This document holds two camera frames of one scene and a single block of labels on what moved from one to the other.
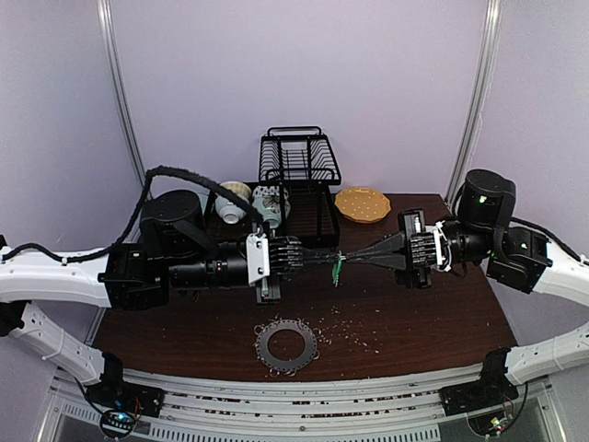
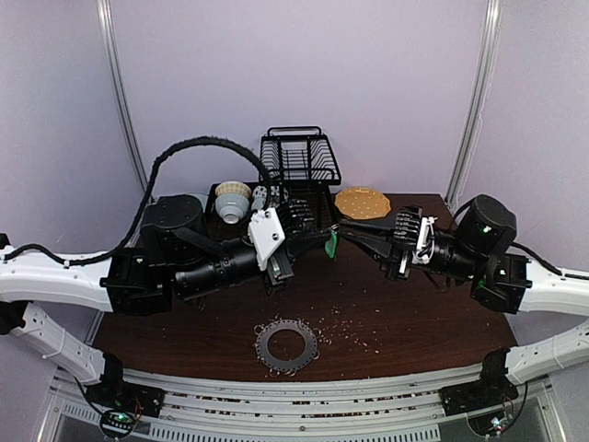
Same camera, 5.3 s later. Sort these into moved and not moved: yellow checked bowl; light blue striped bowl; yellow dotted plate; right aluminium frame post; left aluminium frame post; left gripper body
Moved: left gripper body
Not moved: right aluminium frame post; yellow dotted plate; yellow checked bowl; left aluminium frame post; light blue striped bowl
